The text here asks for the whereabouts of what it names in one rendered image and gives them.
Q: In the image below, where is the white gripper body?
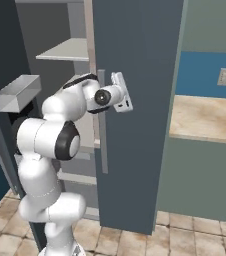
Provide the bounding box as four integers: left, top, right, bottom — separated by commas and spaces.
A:
110, 71, 130, 101

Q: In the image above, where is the dark grey fridge door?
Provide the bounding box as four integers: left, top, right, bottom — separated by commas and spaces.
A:
92, 0, 185, 236

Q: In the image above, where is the grey fridge freezer cabinet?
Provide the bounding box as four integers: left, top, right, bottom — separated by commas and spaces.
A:
14, 0, 101, 222

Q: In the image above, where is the dark grey freezer door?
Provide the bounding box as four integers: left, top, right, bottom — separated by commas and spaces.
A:
0, 0, 50, 252

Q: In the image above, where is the green base cupboard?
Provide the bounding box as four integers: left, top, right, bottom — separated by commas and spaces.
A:
156, 135, 226, 225

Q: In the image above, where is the grey fridge door handle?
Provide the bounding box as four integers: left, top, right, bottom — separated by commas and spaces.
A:
97, 68, 110, 175

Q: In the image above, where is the white wall socket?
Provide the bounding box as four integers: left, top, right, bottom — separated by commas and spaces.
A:
216, 67, 226, 87

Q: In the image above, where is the green wall cupboard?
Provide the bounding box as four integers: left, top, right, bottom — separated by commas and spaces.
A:
180, 0, 226, 54

